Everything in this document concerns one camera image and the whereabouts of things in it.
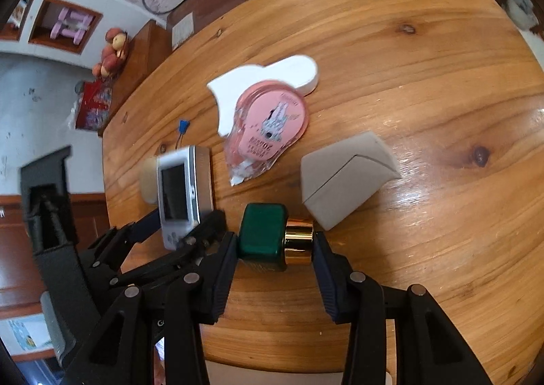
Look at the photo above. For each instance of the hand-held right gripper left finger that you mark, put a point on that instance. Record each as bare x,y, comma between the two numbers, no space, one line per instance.
221,278

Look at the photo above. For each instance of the fruit bowl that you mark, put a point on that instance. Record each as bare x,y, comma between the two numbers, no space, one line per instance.
123,55

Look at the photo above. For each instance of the white bucket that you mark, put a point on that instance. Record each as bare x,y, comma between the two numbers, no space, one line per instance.
520,6

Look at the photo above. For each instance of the pink correction tape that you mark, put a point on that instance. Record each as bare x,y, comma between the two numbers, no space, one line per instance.
272,121

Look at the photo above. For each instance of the white cloud-shaped block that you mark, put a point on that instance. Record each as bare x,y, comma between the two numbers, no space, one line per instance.
293,70

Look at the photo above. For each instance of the brown wooden door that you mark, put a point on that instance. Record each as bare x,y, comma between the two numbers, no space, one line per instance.
17,266

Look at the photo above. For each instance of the red tissue packet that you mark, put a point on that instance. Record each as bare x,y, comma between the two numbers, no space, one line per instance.
95,106

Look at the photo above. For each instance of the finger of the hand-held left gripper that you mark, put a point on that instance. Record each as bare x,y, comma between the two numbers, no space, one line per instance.
127,236
199,244

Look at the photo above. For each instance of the green perfume bottle gold cap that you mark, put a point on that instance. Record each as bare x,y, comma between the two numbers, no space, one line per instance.
261,232

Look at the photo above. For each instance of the grey angular box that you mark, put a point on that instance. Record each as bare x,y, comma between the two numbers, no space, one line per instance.
340,181

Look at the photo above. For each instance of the white handheld game console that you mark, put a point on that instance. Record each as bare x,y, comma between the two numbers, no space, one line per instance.
178,189

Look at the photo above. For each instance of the grey notebook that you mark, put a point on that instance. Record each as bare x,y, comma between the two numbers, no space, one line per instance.
182,30

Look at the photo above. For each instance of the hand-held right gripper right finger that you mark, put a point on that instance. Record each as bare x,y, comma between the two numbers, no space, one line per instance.
327,278

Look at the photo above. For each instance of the picture frame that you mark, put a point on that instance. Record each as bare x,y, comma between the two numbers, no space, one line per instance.
19,13

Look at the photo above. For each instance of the wooden side cabinet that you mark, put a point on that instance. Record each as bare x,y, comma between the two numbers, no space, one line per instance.
140,70

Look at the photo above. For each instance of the gold round compact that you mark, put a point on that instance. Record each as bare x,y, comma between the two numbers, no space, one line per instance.
148,181

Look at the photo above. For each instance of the printed paper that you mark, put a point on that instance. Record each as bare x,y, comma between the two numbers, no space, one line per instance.
25,334

